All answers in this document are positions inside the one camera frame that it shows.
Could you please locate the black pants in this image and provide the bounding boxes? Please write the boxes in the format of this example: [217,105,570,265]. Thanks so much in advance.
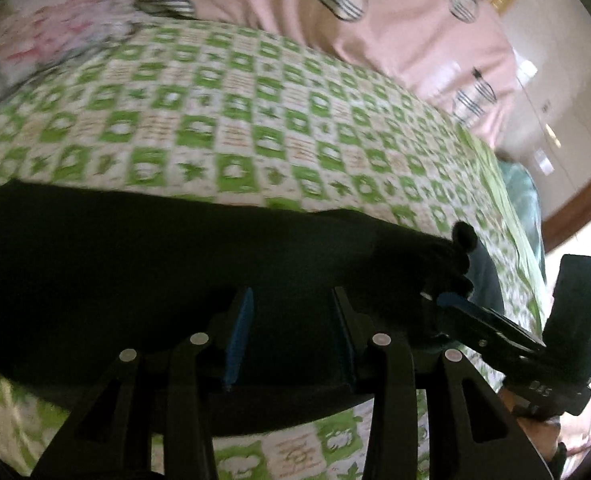
[0,181,505,413]

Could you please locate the person's right hand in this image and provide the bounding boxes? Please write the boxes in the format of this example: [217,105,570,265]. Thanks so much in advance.
[497,387,567,477]

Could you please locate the teal blanket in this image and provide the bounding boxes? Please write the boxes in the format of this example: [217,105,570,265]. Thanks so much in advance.
[498,159,547,282]

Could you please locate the green checkered bed sheet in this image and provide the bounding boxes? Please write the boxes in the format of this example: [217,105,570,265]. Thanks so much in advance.
[0,20,547,479]

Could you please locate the pink plaid-heart quilt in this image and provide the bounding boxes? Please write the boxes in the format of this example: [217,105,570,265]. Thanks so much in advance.
[136,0,517,146]

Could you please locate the floral pillow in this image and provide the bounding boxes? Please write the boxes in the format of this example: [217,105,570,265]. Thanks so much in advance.
[0,0,139,102]

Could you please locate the brown wooden door frame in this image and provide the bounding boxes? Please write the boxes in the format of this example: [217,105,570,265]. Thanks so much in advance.
[542,180,591,254]

